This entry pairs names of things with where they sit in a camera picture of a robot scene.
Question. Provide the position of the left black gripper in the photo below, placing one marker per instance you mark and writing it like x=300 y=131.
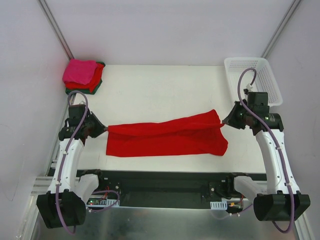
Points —
x=92 y=125

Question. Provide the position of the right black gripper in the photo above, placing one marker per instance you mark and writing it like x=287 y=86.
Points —
x=236 y=117

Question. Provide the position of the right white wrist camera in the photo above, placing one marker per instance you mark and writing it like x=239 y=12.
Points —
x=249 y=87

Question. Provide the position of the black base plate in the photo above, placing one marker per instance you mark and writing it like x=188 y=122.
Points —
x=176 y=190

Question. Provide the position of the left grey cable duct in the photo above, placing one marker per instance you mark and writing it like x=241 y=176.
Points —
x=102 y=203

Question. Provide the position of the white plastic basket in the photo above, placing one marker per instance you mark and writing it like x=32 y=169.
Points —
x=264 y=82

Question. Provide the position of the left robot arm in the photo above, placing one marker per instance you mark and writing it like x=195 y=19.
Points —
x=64 y=203

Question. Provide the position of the right grey cable duct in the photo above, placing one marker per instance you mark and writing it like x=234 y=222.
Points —
x=219 y=205

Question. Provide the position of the folded pink t shirt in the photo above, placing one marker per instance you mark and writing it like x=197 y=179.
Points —
x=79 y=71

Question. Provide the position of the folded red t shirt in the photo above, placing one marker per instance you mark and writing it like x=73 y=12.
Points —
x=94 y=83

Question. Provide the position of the grey cable duct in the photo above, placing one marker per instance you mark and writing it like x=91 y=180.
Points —
x=102 y=203
x=219 y=205

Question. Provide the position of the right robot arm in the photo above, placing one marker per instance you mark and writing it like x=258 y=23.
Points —
x=281 y=200

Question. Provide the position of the red t shirt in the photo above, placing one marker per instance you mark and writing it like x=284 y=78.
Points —
x=94 y=83
x=192 y=135

